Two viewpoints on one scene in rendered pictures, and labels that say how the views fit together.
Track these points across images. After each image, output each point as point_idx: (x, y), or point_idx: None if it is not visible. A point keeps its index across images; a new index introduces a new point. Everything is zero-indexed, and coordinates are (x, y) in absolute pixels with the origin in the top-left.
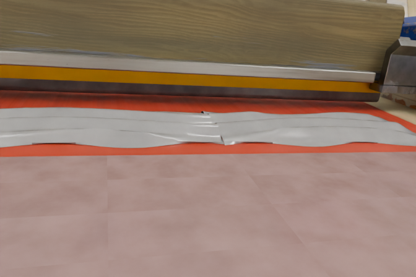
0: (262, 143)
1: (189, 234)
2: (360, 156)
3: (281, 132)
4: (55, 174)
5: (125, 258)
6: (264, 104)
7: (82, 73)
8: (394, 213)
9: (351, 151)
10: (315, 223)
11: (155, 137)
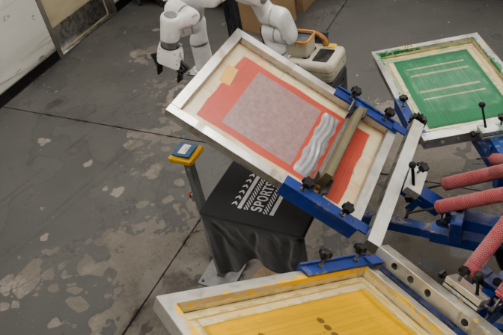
0: (308, 143)
1: (293, 119)
2: (296, 150)
3: (308, 146)
4: (311, 118)
5: (293, 114)
6: None
7: None
8: (284, 135)
9: (299, 152)
10: (288, 128)
11: (315, 131)
